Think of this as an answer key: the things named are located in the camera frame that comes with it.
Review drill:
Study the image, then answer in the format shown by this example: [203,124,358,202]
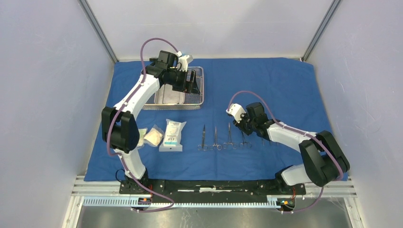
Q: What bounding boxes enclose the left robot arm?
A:
[101,51,201,194]

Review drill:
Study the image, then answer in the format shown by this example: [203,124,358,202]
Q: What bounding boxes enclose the steel hemostat forceps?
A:
[222,123,237,150]

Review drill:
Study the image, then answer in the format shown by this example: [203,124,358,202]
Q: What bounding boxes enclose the white sterile packet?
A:
[159,119,187,152]

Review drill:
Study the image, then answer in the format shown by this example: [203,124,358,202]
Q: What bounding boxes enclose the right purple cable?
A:
[226,91,345,215]

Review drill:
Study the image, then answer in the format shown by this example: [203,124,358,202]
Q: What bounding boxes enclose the blue surgical wrap cloth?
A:
[84,57,349,182]

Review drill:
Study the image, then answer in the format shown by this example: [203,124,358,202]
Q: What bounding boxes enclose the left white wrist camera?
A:
[177,55,193,72]

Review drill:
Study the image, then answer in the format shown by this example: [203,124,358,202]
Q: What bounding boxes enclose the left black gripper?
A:
[167,68,200,95]

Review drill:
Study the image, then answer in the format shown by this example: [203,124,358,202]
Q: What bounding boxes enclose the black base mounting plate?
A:
[119,179,307,203]

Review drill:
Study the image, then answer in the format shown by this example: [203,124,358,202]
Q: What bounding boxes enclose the steel ring-handled forceps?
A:
[209,127,222,151]

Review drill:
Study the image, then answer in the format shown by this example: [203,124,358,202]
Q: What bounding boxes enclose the steel needle holder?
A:
[239,132,252,149]

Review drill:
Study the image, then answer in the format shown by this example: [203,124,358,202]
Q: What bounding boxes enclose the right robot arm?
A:
[226,102,350,194]

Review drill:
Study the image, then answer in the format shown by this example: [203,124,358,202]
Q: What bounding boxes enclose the green sterile packet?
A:
[137,128,148,149]

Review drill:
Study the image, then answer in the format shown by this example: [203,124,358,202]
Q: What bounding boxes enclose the slotted cable duct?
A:
[82,196,292,209]

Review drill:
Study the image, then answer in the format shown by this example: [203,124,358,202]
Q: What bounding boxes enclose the beige gauze packet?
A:
[144,125,164,147]

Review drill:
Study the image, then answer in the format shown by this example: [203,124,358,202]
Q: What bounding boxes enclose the steel surgical scissors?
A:
[197,125,208,151]

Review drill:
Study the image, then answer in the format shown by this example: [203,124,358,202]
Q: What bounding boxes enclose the metal mesh tray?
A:
[143,66,204,111]

